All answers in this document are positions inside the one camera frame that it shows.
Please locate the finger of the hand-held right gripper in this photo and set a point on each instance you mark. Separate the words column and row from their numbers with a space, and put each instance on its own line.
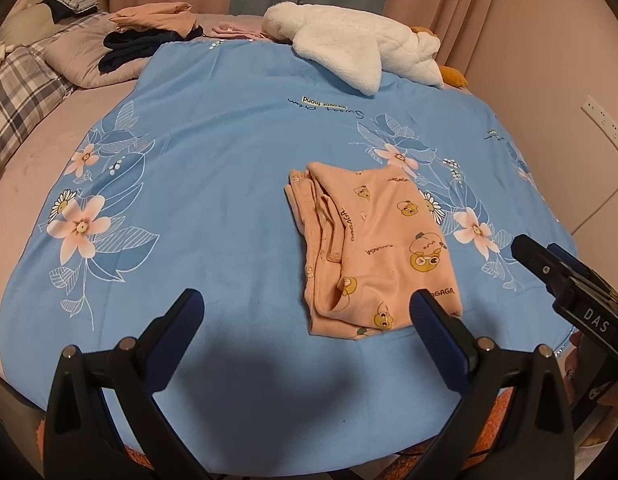
column 581, row 265
column 544, row 265

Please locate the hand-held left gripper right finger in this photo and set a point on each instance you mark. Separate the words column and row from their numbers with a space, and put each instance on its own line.
column 436, row 335

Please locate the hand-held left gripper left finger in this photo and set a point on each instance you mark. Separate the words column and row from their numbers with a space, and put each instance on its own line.
column 181, row 325

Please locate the pink bear print baby romper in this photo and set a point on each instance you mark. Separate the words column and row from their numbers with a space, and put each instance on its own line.
column 389, row 240

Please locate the dark navy clothes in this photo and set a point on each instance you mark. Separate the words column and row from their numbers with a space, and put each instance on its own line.
column 129, row 50

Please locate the folded peach clothes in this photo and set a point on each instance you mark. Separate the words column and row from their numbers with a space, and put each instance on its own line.
column 154, row 17

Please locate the blue floral blanket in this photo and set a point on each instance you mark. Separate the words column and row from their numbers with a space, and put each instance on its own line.
column 214, row 160

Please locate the grey plaid quilt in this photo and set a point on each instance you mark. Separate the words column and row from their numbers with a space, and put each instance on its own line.
column 19, row 90

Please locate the mauve pillow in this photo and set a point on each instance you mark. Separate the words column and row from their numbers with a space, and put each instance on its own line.
column 74, row 55

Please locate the light pink garment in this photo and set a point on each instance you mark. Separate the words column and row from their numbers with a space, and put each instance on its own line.
column 234, row 29

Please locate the white goose plush toy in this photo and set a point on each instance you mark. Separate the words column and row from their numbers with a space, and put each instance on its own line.
column 339, row 40

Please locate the olive green pillow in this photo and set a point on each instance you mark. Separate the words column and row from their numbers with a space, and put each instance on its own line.
column 24, row 27

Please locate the dark cloth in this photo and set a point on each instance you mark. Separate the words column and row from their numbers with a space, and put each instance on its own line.
column 56, row 10

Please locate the white wall socket strip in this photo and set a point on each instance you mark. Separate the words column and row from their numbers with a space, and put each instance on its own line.
column 606, row 120

